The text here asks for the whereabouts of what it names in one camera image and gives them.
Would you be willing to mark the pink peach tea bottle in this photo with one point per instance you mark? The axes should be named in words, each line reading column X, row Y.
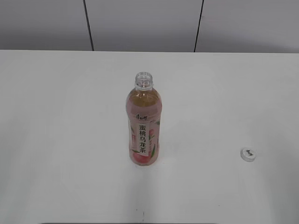
column 144, row 108

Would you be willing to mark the white bottle cap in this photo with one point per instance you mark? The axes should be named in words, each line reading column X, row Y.
column 247, row 154

